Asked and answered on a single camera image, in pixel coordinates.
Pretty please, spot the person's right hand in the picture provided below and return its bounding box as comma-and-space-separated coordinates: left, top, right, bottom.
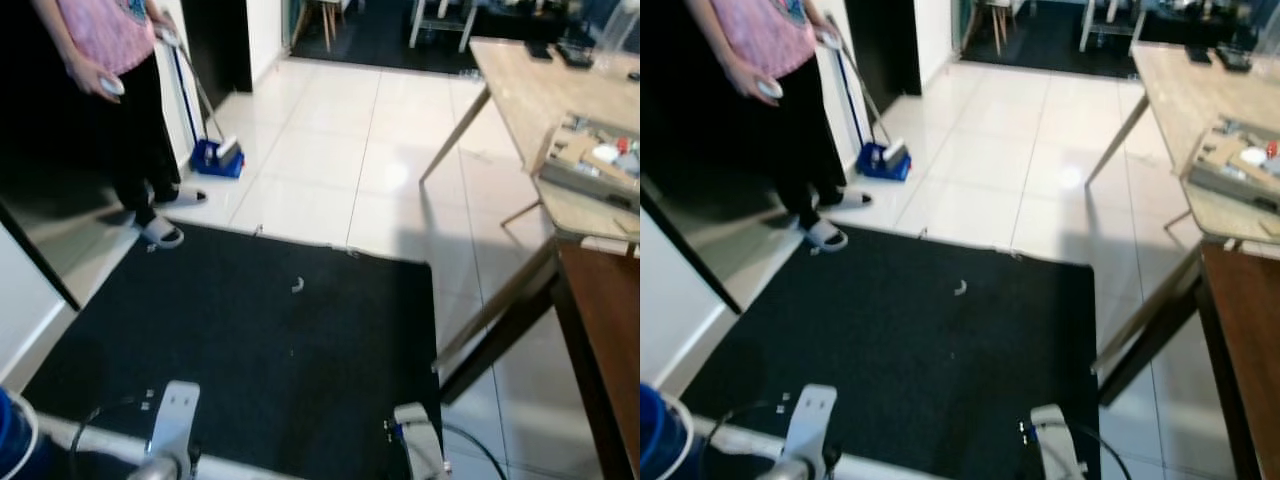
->
66, 50, 109, 96
722, 52, 765, 98

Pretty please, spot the shallow cardboard box of trash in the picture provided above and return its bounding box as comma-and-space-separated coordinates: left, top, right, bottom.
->
538, 112, 641, 209
1183, 115, 1280, 214

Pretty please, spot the person in pink shirt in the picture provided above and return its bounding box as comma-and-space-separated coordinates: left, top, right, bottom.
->
30, 0, 209, 251
685, 0, 873, 253

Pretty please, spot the black door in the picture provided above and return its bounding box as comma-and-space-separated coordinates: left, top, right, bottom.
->
180, 0, 253, 94
845, 0, 923, 98

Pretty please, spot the blue flat mop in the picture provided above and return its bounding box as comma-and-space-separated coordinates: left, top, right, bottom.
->
828, 42, 913, 183
170, 40, 246, 179

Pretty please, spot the wooden chair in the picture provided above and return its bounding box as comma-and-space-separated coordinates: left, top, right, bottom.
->
960, 0, 1011, 56
290, 0, 346, 53

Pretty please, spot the light wood table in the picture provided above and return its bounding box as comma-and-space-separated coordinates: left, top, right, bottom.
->
418, 38, 641, 244
1085, 42, 1280, 248

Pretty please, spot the white shell chair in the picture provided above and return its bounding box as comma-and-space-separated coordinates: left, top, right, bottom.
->
408, 0, 479, 53
1078, 0, 1146, 53

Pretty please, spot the dark brown wood table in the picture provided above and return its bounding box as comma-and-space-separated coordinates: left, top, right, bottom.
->
1098, 242, 1280, 480
437, 240, 641, 480

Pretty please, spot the black carpet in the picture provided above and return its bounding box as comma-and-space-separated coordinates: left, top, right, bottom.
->
680, 225, 1103, 480
22, 222, 443, 471

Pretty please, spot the blue bucket with white rim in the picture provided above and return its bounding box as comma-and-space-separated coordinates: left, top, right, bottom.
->
0, 387, 41, 480
640, 383, 698, 480

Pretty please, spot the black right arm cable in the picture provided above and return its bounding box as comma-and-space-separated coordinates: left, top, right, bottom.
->
1080, 430, 1136, 480
440, 425, 508, 480

